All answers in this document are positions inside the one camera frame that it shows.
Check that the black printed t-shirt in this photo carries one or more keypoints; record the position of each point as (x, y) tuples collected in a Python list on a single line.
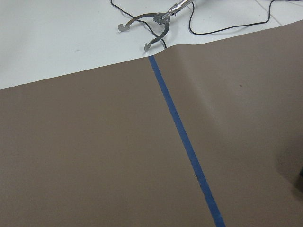
[(300, 175)]

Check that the metal reacher grabber tool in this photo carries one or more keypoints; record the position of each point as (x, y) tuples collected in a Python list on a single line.
[(161, 18)]

